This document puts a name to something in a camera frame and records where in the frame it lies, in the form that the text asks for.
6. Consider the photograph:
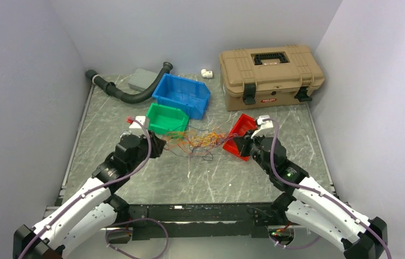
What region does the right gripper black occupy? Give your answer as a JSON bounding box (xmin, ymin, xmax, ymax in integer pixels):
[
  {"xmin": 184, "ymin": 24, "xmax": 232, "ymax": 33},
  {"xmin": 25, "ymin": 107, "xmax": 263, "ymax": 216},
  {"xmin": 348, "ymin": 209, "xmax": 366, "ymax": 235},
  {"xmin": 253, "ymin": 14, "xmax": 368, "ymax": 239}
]
[{"xmin": 233, "ymin": 128, "xmax": 273, "ymax": 175}]

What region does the red plastic bin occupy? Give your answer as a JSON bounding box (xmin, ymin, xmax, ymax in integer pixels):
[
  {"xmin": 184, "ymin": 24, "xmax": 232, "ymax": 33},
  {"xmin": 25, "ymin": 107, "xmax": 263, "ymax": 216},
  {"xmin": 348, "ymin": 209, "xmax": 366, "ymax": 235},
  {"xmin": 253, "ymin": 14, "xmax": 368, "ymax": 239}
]
[{"xmin": 222, "ymin": 113, "xmax": 257, "ymax": 161}]

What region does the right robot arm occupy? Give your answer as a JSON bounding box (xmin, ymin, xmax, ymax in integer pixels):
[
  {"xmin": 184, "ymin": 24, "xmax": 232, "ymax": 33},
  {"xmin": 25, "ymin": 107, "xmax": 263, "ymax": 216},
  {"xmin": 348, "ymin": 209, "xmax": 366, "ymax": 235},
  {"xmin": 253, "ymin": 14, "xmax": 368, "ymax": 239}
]
[{"xmin": 234, "ymin": 134, "xmax": 388, "ymax": 258}]

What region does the coloured wire bundle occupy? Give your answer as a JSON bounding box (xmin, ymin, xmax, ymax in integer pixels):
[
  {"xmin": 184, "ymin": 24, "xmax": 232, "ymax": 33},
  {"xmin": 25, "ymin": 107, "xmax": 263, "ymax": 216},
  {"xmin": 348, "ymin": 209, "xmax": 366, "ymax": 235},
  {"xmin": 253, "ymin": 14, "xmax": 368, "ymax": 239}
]
[{"xmin": 162, "ymin": 125, "xmax": 239, "ymax": 161}]

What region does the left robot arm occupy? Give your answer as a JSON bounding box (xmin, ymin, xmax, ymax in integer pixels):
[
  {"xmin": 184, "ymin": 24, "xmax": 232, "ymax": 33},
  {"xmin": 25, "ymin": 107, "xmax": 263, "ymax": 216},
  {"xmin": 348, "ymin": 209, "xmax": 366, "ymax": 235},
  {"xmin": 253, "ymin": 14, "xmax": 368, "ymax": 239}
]
[{"xmin": 12, "ymin": 131, "xmax": 166, "ymax": 258}]

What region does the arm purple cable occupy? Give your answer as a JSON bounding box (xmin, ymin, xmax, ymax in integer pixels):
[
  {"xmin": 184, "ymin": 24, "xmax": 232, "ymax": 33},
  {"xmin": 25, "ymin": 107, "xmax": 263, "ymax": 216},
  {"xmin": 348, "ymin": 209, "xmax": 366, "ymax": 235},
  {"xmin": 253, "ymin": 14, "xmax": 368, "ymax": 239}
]
[
  {"xmin": 265, "ymin": 118, "xmax": 393, "ymax": 259},
  {"xmin": 16, "ymin": 118, "xmax": 153, "ymax": 259}
]

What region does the blue plastic bin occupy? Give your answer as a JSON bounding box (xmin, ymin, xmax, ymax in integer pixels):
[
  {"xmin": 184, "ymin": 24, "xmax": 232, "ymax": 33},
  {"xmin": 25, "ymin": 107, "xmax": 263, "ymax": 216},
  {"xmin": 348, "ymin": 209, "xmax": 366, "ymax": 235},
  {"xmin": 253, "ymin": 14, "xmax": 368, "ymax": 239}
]
[{"xmin": 152, "ymin": 73, "xmax": 211, "ymax": 120}]

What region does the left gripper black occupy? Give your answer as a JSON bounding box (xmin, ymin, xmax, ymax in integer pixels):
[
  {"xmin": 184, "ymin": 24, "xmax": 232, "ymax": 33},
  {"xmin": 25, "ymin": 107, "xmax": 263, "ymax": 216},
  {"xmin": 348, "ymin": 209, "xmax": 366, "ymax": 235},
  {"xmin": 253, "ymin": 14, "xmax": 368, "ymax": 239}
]
[{"xmin": 127, "ymin": 130, "xmax": 166, "ymax": 172}]

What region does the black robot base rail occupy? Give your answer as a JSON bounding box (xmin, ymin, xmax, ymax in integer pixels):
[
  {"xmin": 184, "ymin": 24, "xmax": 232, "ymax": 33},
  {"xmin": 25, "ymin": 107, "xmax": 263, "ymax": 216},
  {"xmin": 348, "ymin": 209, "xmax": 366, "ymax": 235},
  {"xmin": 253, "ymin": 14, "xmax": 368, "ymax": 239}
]
[{"xmin": 106, "ymin": 195, "xmax": 295, "ymax": 241}]

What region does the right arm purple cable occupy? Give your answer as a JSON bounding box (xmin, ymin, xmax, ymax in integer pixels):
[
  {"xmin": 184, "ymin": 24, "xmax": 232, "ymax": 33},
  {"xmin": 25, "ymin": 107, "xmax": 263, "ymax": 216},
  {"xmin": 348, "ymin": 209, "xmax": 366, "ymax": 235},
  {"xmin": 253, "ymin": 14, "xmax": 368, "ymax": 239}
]
[{"xmin": 265, "ymin": 118, "xmax": 393, "ymax": 259}]

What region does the grey rectangular block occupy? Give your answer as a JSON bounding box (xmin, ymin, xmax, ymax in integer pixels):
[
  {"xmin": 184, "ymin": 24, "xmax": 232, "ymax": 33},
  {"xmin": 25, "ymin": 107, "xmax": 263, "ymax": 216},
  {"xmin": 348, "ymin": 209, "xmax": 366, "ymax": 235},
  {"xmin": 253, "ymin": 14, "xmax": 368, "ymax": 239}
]
[{"xmin": 128, "ymin": 69, "xmax": 158, "ymax": 92}]

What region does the black corrugated hose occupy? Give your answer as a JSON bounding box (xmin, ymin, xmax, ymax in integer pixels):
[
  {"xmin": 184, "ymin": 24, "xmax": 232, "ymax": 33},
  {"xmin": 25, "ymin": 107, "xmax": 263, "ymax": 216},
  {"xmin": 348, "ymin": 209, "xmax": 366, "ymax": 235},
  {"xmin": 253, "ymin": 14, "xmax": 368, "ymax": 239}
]
[{"xmin": 85, "ymin": 62, "xmax": 174, "ymax": 105}]

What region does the white pipe elbow fitting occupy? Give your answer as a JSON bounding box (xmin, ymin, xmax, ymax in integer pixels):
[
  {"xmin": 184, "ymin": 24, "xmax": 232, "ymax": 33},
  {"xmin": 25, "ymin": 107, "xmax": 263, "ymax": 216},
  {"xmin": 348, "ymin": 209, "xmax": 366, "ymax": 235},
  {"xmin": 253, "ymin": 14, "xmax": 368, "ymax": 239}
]
[{"xmin": 200, "ymin": 69, "xmax": 213, "ymax": 79}]

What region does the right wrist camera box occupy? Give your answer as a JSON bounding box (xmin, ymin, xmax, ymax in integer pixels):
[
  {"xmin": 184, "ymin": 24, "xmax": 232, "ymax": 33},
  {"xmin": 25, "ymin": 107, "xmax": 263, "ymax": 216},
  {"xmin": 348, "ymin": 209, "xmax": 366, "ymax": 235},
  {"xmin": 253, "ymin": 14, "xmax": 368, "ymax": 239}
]
[{"xmin": 251, "ymin": 115, "xmax": 274, "ymax": 139}]

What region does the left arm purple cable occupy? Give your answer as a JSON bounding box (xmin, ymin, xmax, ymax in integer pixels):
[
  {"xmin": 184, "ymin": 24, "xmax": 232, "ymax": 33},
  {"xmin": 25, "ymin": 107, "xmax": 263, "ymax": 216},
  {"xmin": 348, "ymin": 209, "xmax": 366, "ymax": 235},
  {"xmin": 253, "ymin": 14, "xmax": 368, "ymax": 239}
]
[{"xmin": 16, "ymin": 118, "xmax": 153, "ymax": 259}]

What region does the tan plastic toolbox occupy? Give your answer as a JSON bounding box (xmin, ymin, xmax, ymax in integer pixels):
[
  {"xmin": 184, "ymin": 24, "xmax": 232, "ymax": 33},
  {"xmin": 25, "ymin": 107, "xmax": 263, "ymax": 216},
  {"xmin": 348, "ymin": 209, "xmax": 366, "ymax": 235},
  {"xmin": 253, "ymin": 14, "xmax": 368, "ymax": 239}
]
[{"xmin": 219, "ymin": 45, "xmax": 325, "ymax": 111}]

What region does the green plastic bin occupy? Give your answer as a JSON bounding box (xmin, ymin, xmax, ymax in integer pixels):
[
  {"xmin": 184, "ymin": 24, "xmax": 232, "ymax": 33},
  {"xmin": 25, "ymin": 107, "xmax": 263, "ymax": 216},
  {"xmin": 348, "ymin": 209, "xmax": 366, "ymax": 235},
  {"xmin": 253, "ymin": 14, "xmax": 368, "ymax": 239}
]
[{"xmin": 146, "ymin": 103, "xmax": 190, "ymax": 134}]

